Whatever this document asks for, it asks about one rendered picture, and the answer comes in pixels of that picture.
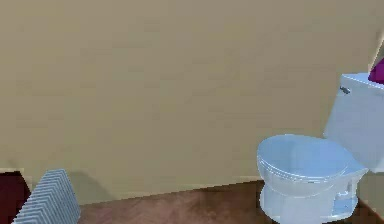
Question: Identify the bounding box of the magenta cloth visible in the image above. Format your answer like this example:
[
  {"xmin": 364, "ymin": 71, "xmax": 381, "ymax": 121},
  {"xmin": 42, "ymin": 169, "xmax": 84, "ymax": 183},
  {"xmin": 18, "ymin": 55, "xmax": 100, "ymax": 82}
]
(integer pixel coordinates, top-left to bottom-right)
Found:
[{"xmin": 368, "ymin": 57, "xmax": 384, "ymax": 85}]

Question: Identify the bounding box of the white toilet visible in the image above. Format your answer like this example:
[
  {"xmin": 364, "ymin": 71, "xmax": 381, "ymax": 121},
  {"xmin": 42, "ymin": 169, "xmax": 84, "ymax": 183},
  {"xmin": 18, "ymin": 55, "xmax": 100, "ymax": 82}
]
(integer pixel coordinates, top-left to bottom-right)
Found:
[{"xmin": 256, "ymin": 72, "xmax": 384, "ymax": 224}]

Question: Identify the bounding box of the dark red door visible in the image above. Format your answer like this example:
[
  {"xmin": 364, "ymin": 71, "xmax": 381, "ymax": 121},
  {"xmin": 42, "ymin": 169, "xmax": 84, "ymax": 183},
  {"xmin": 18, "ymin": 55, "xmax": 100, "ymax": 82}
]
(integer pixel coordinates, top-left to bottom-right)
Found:
[{"xmin": 0, "ymin": 170, "xmax": 32, "ymax": 224}]

